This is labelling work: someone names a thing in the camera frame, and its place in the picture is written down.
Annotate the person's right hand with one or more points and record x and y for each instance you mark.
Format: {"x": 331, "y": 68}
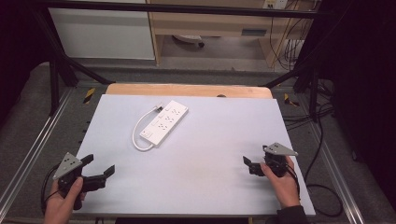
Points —
{"x": 285, "y": 188}

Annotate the black metal frame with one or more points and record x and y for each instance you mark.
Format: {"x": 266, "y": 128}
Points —
{"x": 186, "y": 9}

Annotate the wooden desk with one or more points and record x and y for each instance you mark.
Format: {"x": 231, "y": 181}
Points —
{"x": 202, "y": 26}

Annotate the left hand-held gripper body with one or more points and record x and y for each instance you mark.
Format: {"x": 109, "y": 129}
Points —
{"x": 67, "y": 166}

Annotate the white table cover sheet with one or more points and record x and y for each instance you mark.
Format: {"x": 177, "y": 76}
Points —
{"x": 202, "y": 161}

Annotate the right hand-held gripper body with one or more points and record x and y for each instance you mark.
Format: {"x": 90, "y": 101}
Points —
{"x": 277, "y": 161}

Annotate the person's left hand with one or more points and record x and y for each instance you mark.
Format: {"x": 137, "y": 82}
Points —
{"x": 60, "y": 208}

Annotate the white power strip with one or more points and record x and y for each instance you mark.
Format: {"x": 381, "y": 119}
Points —
{"x": 164, "y": 123}

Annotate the yellow black tape strip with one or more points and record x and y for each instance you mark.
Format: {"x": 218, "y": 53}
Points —
{"x": 89, "y": 95}
{"x": 290, "y": 100}

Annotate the wooden table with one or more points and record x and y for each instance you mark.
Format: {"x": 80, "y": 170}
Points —
{"x": 186, "y": 90}

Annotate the office chair base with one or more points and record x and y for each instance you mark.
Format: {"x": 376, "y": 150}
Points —
{"x": 190, "y": 39}

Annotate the white wall socket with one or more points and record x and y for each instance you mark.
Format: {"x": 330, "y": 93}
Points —
{"x": 275, "y": 3}

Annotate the white cabinet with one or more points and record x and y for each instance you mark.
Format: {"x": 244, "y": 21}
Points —
{"x": 99, "y": 34}

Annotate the aluminium floor rail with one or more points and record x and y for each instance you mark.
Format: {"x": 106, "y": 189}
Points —
{"x": 336, "y": 180}
{"x": 34, "y": 146}

